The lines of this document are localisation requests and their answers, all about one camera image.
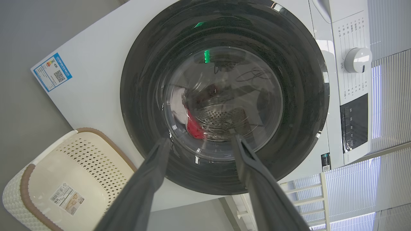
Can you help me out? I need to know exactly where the blue energy label sticker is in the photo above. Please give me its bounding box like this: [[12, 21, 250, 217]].
[[33, 53, 73, 92]]

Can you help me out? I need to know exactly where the white front-loading washing machine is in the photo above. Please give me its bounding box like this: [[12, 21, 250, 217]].
[[31, 0, 374, 212]]

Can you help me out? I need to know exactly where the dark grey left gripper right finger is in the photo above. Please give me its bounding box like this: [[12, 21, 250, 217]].
[[232, 134, 310, 231]]

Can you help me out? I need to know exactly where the black washer display panel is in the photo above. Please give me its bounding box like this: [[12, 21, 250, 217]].
[[340, 93, 369, 153]]

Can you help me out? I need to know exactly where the round black glass washer door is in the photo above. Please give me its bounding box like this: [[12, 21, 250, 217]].
[[120, 0, 330, 195]]

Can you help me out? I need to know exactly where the stainless steel washing machine drum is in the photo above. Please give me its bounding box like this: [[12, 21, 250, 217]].
[[193, 103, 257, 141]]

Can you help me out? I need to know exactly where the cream perforated laundry basket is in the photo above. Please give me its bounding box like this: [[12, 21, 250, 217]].
[[2, 128, 138, 231]]

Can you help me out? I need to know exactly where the black QR code sticker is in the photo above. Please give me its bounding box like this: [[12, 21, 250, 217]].
[[321, 153, 331, 172]]

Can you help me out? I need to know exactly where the red garment with white trim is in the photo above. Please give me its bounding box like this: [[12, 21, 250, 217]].
[[172, 85, 207, 140]]

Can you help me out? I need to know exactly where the printed paper product label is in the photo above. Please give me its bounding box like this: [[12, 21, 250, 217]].
[[50, 183, 85, 216]]

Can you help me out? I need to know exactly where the white washing machine dial knob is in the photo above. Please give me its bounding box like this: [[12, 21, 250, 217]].
[[344, 47, 373, 73]]

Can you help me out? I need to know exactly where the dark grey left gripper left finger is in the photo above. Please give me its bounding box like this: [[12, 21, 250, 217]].
[[94, 137, 171, 231]]

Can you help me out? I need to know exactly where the white railing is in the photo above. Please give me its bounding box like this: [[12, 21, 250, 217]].
[[225, 173, 331, 231]]

